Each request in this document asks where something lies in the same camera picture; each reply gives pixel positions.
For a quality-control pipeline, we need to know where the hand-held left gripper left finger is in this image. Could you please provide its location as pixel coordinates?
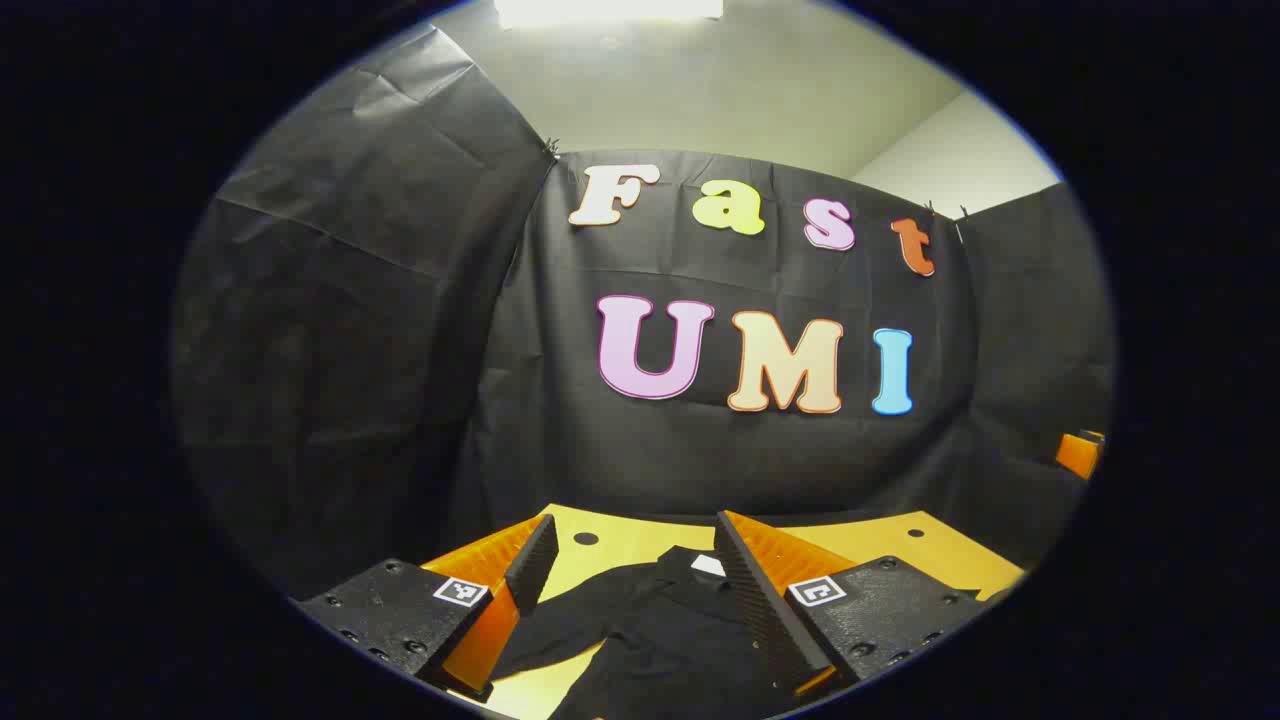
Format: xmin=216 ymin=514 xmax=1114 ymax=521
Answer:
xmin=295 ymin=513 xmax=561 ymax=701

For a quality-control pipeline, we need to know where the black backdrop cloth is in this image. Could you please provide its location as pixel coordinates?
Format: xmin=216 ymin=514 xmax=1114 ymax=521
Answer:
xmin=170 ymin=25 xmax=1116 ymax=601

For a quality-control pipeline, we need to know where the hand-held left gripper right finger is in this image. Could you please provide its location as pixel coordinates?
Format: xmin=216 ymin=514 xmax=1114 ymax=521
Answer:
xmin=713 ymin=509 xmax=991 ymax=701

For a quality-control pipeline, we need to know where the ceiling light panel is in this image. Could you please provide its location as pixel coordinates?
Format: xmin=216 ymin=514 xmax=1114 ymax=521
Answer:
xmin=495 ymin=0 xmax=723 ymax=29

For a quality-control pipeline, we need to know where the black shirt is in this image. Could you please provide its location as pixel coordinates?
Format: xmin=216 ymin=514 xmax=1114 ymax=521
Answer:
xmin=490 ymin=545 xmax=801 ymax=720

